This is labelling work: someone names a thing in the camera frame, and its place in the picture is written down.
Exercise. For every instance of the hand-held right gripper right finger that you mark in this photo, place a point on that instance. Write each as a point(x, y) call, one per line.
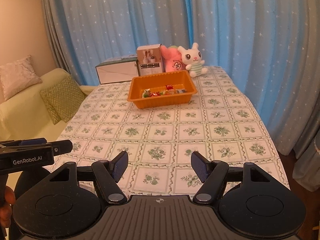
point(200, 167)

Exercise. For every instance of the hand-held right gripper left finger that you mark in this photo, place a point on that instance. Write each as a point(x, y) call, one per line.
point(120, 167)

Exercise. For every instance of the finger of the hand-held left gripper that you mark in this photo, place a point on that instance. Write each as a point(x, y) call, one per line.
point(63, 147)
point(32, 142)

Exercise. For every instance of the orange plastic tray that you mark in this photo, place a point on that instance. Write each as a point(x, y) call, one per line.
point(160, 102)

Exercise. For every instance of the dark clear snack packet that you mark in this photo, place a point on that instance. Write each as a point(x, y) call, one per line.
point(181, 90)

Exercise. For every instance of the large red snack packet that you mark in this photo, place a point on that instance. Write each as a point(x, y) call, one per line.
point(157, 94)

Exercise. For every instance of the red candy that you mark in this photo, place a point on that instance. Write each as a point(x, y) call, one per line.
point(170, 87)

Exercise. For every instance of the person's left hand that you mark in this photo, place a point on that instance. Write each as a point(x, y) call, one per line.
point(6, 205)

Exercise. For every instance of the pale yellow sofa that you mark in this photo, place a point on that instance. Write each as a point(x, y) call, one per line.
point(25, 120)

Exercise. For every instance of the green zigzag pillow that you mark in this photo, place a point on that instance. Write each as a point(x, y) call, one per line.
point(62, 100)

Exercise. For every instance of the beige pillow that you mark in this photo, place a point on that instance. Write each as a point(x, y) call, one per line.
point(17, 77)

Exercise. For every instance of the white and green box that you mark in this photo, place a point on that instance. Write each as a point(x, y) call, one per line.
point(115, 72)

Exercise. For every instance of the white bunny plush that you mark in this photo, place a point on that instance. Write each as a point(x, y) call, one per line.
point(193, 60)

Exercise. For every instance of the pink star plush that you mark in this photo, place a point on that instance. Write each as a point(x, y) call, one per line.
point(172, 60)

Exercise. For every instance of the brown cardboard box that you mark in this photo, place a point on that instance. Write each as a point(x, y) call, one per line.
point(150, 60)

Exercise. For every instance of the blue lace-trimmed cloth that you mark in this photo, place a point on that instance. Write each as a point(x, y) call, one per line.
point(310, 147)

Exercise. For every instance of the blue star curtain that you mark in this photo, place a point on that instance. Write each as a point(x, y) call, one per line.
point(250, 30)

